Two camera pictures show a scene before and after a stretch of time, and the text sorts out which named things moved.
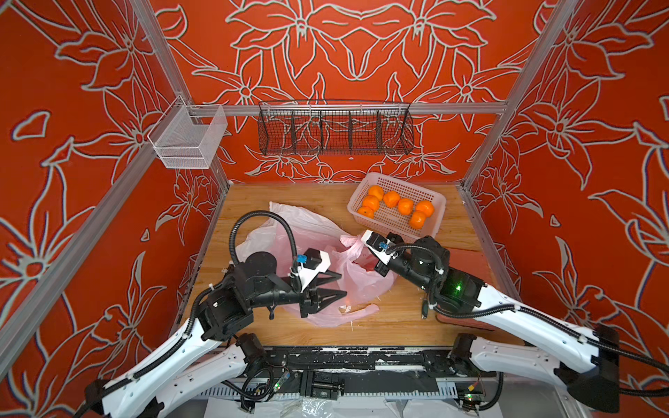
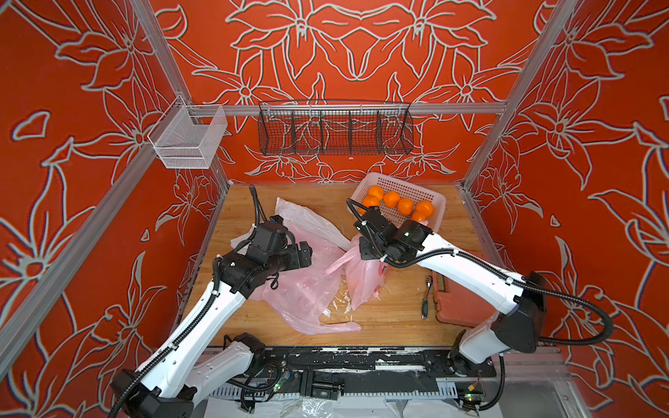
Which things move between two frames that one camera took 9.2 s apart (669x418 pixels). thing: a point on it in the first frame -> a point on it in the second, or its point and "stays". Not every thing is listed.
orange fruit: (426, 207) stays
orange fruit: (416, 219) stays
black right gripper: (384, 269) -> (366, 250)
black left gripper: (318, 301) -> (296, 262)
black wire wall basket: (334, 127) stays
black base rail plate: (361, 372) stays
